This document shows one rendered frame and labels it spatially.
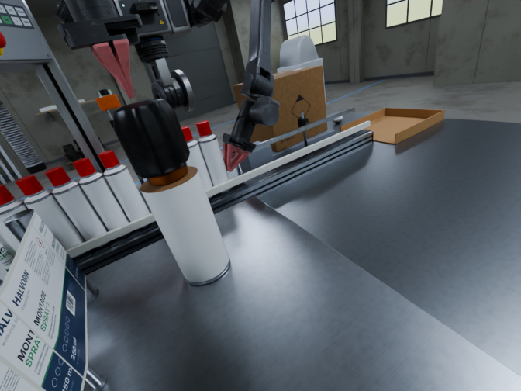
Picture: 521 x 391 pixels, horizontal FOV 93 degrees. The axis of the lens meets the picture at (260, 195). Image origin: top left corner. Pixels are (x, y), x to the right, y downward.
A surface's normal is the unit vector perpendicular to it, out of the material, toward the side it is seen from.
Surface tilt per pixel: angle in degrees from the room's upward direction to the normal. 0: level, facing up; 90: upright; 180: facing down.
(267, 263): 0
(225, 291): 0
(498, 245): 0
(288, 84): 90
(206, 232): 90
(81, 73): 90
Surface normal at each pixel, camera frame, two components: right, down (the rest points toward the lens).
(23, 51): 0.98, -0.14
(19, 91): 0.61, 0.27
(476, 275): -0.21, -0.86
